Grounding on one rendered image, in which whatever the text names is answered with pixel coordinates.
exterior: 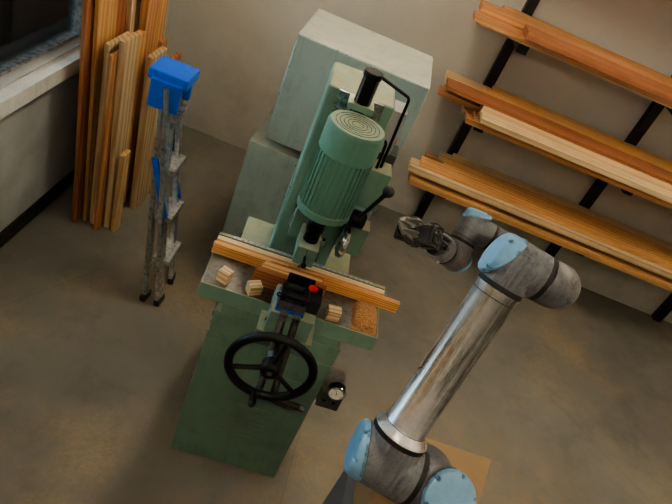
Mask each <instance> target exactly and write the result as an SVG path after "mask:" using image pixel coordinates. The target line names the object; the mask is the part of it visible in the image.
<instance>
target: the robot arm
mask: <svg viewBox="0 0 672 504"><path fill-rule="evenodd" d="M491 220H492V217H491V216H490V215H488V214H487V213H485V212H483V211H480V210H478V209H475V208H471V207H468V208H467V209H466V210H465V211H464V213H463V214H462V215H461V218H460V219H459V221H458V223H457V224H456V226H455V228H454V229H453V231H452V233H451V235H450V236H448V235H447V234H445V233H444V228H443V227H441V226H440V225H439V224H438V223H434V222H430V224H432V225H425V224H424V223H422V222H423V221H422V220H421V219H420V218H419V217H417V216H402V217H400V218H398V225H397V227H396V230H395V233H394V239H397V240H401V241H404V242H405V243H406V244H407V245H409V246H411V247H415V248H418V247H421V248H422V249H426V253H427V255H428V256H429V257H430V258H432V259H433V260H435V261H436V263H437V264H441V265H442V266H443V267H445V269H447V270H449V271H451V272H453V273H461V272H464V271H466V270H467V269H468V268H469V267H470V265H471V263H472V254H471V253H472V251H473V250H474V248H475V246H476V245H478V246H480V247H481V248H483V249H485V251H484V253H483V254H482V256H481V258H480V259H479V262H478V268H479V270H480V271H481V272H480V274H479V275H478V278H477V280H476V282H475V283H474V285H473V286H472V288H471V289H470V291H469V292H468V294H467V295H466V297H465V298H464V300H463V301H462V303H461V304H460V306H459V307H458V309H457V310H456V312H455V313H454V315H453V316H452V318H451V319H450V321H449V322H448V324H447V325H446V327H445V328H444V330H443V331H442V333H441V334H440V336H439V337H438V339H437V340H436V342H435V343H434V345H433V346H432V348H431V349H430V351H429V352H428V354H427V355H426V357H425V358H424V360H423V361H422V363H421V364H420V366H419V367H418V369H417V370H416V372H415V373H414V375H413V376H412V378H411V379H410V381H409V382H408V384H407V385H406V387H405V388H404V390H403V391H402V393H401V394H400V396H399V397H398V399H397V400H396V402H395V403H394V405H393V406H392V408H391V409H390V411H387V412H380V413H378V415H377V416H376V418H375V419H374V421H371V420H370V419H369V418H368V419H367V418H364V419H363V420H361V421H360V423H359V424H358V426H357V427H356V429H355V431H354V433H353V435H352V437H351V439H350V442H349V444H348V447H347V450H346V454H345V458H344V470H345V472H346V474H347V475H349V476H350V477H352V478H353V479H355V480H356V481H357V482H358V483H361V484H363V485H365V486H367V487H368V488H370V489H372V490H374V491H376V492H377V493H379V494H381V495H383V496H385V497H386V498H388V499H390V500H392V501H394V502H395V503H398V504H476V491H475V488H474V485H473V483H472V482H471V480H470V479H469V478H468V476H467V475H466V474H465V473H463V472H462V471H460V470H458V469H456V468H455V467H453V466H452V465H451V463H450V461H449V459H448V458H447V456H446V455H445V454H444V453H443V452H442V451H441V450H440V449H438V448H437V447H435V446H434V445H431V444H429V443H426V440H425V437H426V436H427V434H428V433H429V431H430V430H431V428H432V427H433V425H434V424H435V423H436V421H437V420H438V418H439V417H440V415H441V414H442V412H443V411H444V409H445V408H446V407H447V405H448V404H449V402H450V401H451V399H452V398H453V396H454V395H455V393H456V392H457V391H458V389H459V388H460V386H461V385H462V383H463V382H464V380H465V379H466V377H467V376H468V375H469V373H470V372H471V370H472V369H473V367H474V366H475V364H476V363H477V362H478V360H479V359H480V357H481V356H482V354H483V353H484V351H485V350H486V348H487V347H488V346H489V344H490V343H491V341H492V340H493V338H494V337H495V335H496V334H497V332H498V331H499V330H500V328H501V327H502V325H503V324H504V322H505V321H506V319H507V318H508V316H509V315H510V314H511V312H512V311H513V309H514V308H515V306H516V305H517V304H518V303H519V302H520V301H521V300H522V298H523V297H524V296H525V297H526V298H528V299H530V300H532V301H534V302H535V303H537V304H539V305H541V306H544V307H546V308H550V309H563V308H566V307H568V306H570V305H571V304H573V303H574V302H575V301H576V299H577V298H578V296H579V294H580V291H581V281H580V278H579V275H578V274H577V272H576V271H575V270H574V269H573V268H572V267H570V266H568V265H567V264H565V263H563V262H561V261H560V260H558V259H556V258H554V257H553V256H551V255H549V254H548V253H546V252H545V251H543V250H541V249H540V248H538V247H536V246H535V245H533V244H531V243H530V242H528V240H526V239H524V238H521V237H519V236H517V235H515V234H513V233H509V232H507V231H506V230H504V229H502V228H501V227H499V226H497V225H496V224H495V223H493V222H491ZM404 224H406V225H407V226H405V225H404ZM435 225H438V226H439V227H437V226H435ZM441 230H442V231H441Z"/></svg>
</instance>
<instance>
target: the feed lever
mask: <svg viewBox="0 0 672 504"><path fill-rule="evenodd" d="M382 193H383V194H382V195H381V196H380V197H379V198H378V199H377V200H375V201H374V202H373V203H372V204H371V205H370V206H369V207H368V208H367V209H365V210H364V211H363V212H362V211H359V210H357V209H354V210H353V212H352V214H351V216H350V218H349V221H348V224H349V226H352V227H355V228H358V229H363V227H364V225H365V223H366V220H367V213H369V212H370V211H371V210H372V209H373V208H374V207H376V206H377V205H378V204H379V203H380V202H381V201H382V200H384V199H385V198H391V197H393V196H394V194H395V190H394V188H393V187H392V186H386V187H384V189H383V191H382Z"/></svg>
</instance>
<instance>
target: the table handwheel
mask: <svg viewBox="0 0 672 504"><path fill-rule="evenodd" d="M261 341H267V342H275V343H278V346H277V349H276V350H271V351H269V352H268V356H267V357H265V358H264V359H263V360H262V364H236V363H233V358H234V355H235V353H236V352H237V351H238V350H239V349H240V348H242V347H243V346H245V345H247V344H250V343H254V342H261ZM282 344H283V345H284V346H283V347H282V348H281V345H282ZM289 347H290V348H292V349H294V350H295V351H297V352H298V353H299V354H300V355H301V356H302V357H303V358H304V359H305V361H306V363H307V365H308V369H309V374H308V377H307V379H306V381H305V382H304V383H303V384H302V385H301V386H299V387H298V388H296V389H293V388H292V387H291V386H290V385H289V384H288V383H287V382H286V381H285V379H284V378H283V377H282V376H281V375H280V369H281V361H280V359H281V358H282V356H283V355H284V353H285V352H286V351H287V350H288V348H289ZM224 369H225V372H226V375H227V376H228V378H229V380H230V381H231V382H232V383H233V384H234V385H235V386H236V387H237V388H238V389H240V390H241V391H242V392H244V393H246V394H248V395H251V393H252V390H256V391H257V398H258V399H262V400H267V401H286V400H291V399H295V398H297V397H300V396H302V395H303V394H305V393H306V392H308V391H309V390H310V389H311V388H312V386H313V385H314V383H315V382H316V379H317V375H318V367H317V363H316V360H315V358H314V356H313V354H312V353H311V352H310V351H309V349H308V348H307V347H305V346H304V345H303V344H302V343H300V342H299V341H297V340H295V339H294V338H291V337H289V336H286V335H283V334H279V333H274V332H255V333H250V334H247V335H244V336H242V337H240V338H238V339H237V340H235V341H234V342H233V343H232V344H231V345H230V346H229V347H228V349H227V350H226V353H225V356H224ZM234 369H249V370H260V374H261V375H262V376H263V377H264V378H266V379H277V380H278V381H279V382H280V383H281V384H282V385H283V386H284V387H285V388H286V389H287V391H285V392H268V391H263V390H260V389H257V388H254V387H252V386H250V385H249V384H247V383H246V382H244V381H243V380H242V379H241V378H240V377H239V376H238V375H237V373H236V372H235V370H234Z"/></svg>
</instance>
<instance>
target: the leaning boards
mask: <svg viewBox="0 0 672 504"><path fill-rule="evenodd" d="M167 5H168V0H83V6H82V27H81V47H80V68H79V89H78V110H77V131H76V152H75V169H74V185H73V202H72V212H73V214H72V222H73V223H76V222H77V221H78V220H79V219H80V218H81V217H82V216H83V221H87V220H88V219H89V218H90V219H89V223H91V224H94V228H93V229H94V230H96V231H97V229H98V228H99V227H100V226H101V225H102V224H103V223H104V227H106V228H110V227H111V229H110V231H112V232H115V231H116V230H117V229H118V228H119V227H120V225H121V218H122V211H123V204H124V203H125V201H126V199H127V190H128V189H129V188H130V187H131V186H132V190H131V199H130V208H132V209H135V210H136V208H137V207H138V206H139V205H140V204H141V203H142V202H143V200H144V199H145V198H146V197H147V196H148V195H149V192H150V191H151V183H152V171H153V166H152V159H151V158H152V157H154V148H155V136H156V124H157V113H158V109H157V108H154V107H152V106H149V105H147V99H148V94H149V88H150V83H151V78H149V77H148V71H149V68H150V66H152V65H153V64H154V63H155V62H156V61H157V60H159V59H160V58H161V57H162V56H167V55H168V48H166V46H167V39H165V38H164V30H165V22H166V13H167Z"/></svg>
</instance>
